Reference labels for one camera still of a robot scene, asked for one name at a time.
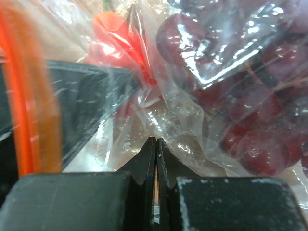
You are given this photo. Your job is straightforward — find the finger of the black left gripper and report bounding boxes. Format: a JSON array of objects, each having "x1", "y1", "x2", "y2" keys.
[{"x1": 48, "y1": 60, "x2": 140, "y2": 167}]

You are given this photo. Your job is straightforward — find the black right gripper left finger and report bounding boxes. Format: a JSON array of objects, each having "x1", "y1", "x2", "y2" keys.
[{"x1": 0, "y1": 137, "x2": 156, "y2": 231}]

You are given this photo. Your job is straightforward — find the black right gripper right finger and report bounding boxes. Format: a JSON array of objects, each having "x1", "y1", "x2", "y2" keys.
[{"x1": 156, "y1": 139, "x2": 308, "y2": 231}]

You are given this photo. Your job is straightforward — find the red fake apple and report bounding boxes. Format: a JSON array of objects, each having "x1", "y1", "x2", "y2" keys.
[{"x1": 84, "y1": 11, "x2": 157, "y2": 86}]

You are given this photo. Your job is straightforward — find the clear zip top bag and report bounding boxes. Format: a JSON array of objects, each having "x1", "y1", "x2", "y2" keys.
[{"x1": 0, "y1": 0, "x2": 308, "y2": 210}]

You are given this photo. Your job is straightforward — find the purple fake grapes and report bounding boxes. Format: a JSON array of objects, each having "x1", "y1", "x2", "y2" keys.
[{"x1": 155, "y1": 0, "x2": 308, "y2": 176}]

